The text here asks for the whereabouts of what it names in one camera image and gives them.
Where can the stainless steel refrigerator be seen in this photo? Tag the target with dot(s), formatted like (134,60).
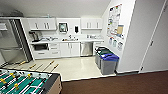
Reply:
(11,41)

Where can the wide white upper cabinet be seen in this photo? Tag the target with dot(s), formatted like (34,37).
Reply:
(41,24)

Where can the white sink base cabinet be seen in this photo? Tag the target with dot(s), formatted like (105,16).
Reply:
(69,49)

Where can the black white bin wall sign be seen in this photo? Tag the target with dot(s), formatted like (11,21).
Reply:
(120,46)

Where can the blue bin wall sign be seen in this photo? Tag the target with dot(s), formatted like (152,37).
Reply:
(110,40)

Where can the green bin wall sign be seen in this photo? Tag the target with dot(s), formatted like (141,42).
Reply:
(115,43)

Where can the green foosball table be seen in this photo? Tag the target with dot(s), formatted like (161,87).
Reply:
(26,83)

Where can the stainless steel dishwasher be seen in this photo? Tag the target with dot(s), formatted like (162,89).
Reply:
(86,49)

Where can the chrome sink faucet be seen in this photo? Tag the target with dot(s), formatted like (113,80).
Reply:
(70,36)

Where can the grey bin blue lid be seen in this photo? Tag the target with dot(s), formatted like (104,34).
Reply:
(109,65)

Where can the notice board with posters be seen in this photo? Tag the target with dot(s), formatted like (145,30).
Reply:
(115,20)

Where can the wide white bottom drawer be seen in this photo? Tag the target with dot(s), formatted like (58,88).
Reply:
(41,55)

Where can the white room door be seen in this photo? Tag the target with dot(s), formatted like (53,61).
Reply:
(156,36)

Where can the grey bin green lid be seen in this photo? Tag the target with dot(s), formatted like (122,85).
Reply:
(99,58)

